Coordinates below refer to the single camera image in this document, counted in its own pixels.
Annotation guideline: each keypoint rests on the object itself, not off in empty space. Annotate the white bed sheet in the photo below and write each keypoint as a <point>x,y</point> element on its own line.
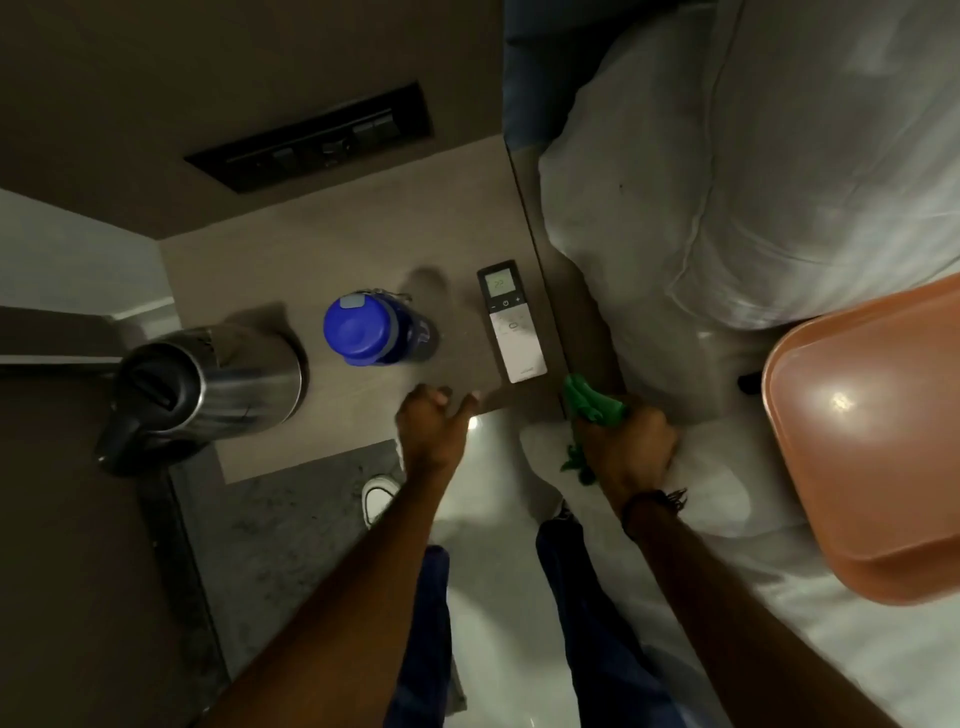
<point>862,660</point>

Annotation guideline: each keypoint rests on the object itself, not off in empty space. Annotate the green cleaning cloth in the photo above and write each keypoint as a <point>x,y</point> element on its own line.
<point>592,403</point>

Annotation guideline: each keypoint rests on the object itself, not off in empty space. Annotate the person's right hand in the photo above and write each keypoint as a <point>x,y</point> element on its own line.
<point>634,454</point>

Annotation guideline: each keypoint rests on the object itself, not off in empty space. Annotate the person's left forearm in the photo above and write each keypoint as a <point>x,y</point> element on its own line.
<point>352,600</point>

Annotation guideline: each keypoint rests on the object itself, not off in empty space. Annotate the person's leg blue jeans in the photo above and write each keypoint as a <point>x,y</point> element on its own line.
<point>600,637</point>
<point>426,645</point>

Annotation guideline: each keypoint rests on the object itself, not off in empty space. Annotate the blue water bottle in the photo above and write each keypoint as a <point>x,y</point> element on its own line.
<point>367,330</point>

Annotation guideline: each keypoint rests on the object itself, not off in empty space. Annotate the person's right forearm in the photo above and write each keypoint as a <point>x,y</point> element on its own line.
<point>720,622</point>

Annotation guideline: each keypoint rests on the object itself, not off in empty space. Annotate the steel electric kettle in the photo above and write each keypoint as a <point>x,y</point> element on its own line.
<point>195,390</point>

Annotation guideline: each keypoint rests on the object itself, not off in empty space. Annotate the person's right leg blue jeans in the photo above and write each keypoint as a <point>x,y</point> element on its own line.
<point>600,637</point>

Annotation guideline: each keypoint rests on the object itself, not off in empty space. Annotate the white shoe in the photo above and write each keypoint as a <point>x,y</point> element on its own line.
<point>377,501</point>

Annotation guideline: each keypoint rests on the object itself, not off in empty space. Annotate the black wall switch panel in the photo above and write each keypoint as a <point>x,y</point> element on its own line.
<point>315,139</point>

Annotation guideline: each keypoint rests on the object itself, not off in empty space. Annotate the orange plastic tray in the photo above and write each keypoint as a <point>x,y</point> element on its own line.
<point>877,450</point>

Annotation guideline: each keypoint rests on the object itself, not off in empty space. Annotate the person's left hand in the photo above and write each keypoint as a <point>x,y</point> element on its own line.
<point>429,435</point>

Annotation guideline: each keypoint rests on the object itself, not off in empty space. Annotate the white remote control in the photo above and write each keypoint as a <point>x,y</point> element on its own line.
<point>510,322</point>

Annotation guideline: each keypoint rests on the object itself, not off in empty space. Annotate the person's left thumb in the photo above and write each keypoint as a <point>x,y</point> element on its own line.
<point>465,408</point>

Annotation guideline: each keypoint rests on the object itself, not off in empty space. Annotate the white pillow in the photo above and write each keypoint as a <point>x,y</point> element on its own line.
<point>750,165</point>

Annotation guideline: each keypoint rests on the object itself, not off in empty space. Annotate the black wrist thread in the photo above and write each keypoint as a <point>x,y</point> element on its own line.
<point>651,501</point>

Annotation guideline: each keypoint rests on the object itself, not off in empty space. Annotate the person's left leg blue jeans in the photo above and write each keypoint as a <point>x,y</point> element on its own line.
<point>426,645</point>

